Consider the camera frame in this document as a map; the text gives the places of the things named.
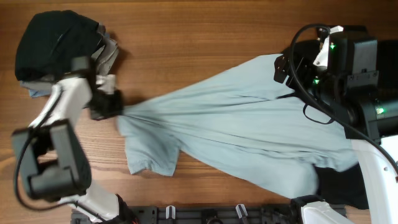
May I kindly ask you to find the black t-shirt on table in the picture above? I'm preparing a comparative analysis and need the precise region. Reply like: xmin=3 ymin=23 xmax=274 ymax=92
xmin=279 ymin=24 xmax=398 ymax=210

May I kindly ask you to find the folded grey garment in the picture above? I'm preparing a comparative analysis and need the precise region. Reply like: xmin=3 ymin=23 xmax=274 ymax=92
xmin=19 ymin=23 xmax=119 ymax=91

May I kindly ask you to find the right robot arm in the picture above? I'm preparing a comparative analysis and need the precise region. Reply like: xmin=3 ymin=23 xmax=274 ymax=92
xmin=274 ymin=30 xmax=397 ymax=223

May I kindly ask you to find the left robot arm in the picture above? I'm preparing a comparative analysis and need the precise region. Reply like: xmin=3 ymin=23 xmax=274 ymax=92
xmin=11 ymin=56 xmax=139 ymax=223

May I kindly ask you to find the left black cable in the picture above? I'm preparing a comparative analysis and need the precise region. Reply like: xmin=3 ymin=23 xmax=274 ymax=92
xmin=12 ymin=90 xmax=103 ymax=224

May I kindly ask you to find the light blue t-shirt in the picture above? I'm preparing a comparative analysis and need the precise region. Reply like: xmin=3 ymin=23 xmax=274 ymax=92
xmin=118 ymin=54 xmax=358 ymax=198

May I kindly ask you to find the folded blue garment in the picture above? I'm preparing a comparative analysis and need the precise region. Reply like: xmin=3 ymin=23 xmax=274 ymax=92
xmin=29 ymin=90 xmax=50 ymax=98

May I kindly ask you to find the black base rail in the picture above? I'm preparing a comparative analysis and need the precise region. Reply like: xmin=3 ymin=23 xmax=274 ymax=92
xmin=130 ymin=204 xmax=302 ymax=224

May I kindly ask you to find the folded black garment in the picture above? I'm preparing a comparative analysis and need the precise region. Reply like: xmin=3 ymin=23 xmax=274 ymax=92
xmin=15 ymin=10 xmax=102 ymax=82

